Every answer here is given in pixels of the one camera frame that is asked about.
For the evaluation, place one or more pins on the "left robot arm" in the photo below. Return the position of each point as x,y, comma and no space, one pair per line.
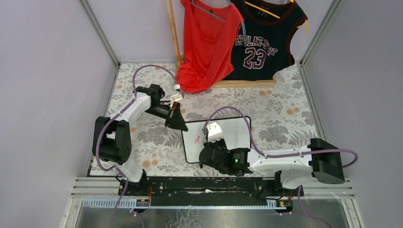
112,144

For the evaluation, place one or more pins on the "grey clothes hanger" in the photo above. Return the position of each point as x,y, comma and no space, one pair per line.
242,24

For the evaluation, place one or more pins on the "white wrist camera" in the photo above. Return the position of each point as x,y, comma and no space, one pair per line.
176,97
214,132

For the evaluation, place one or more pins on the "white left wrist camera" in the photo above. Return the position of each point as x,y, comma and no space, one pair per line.
176,97

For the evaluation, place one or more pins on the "yellow clothes hanger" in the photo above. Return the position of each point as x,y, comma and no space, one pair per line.
266,10

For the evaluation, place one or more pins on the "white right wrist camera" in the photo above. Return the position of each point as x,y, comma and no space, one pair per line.
214,132

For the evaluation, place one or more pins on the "floral tablecloth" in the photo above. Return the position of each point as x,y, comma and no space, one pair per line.
280,116

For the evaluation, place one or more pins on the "black number 23 jersey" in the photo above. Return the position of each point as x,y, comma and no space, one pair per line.
265,48

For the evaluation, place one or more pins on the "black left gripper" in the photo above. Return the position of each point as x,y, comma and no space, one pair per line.
171,114

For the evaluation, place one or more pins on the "red tank top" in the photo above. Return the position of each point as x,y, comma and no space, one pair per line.
207,44

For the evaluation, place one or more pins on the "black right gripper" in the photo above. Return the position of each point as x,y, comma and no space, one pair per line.
207,150

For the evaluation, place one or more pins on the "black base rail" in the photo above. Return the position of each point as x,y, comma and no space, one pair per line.
210,192

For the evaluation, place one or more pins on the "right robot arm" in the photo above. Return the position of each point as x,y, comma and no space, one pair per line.
319,161

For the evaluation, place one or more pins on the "black-framed whiteboard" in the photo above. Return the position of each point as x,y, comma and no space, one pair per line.
235,133

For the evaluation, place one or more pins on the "wooden clothes rack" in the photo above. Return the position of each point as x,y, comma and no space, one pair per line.
201,63

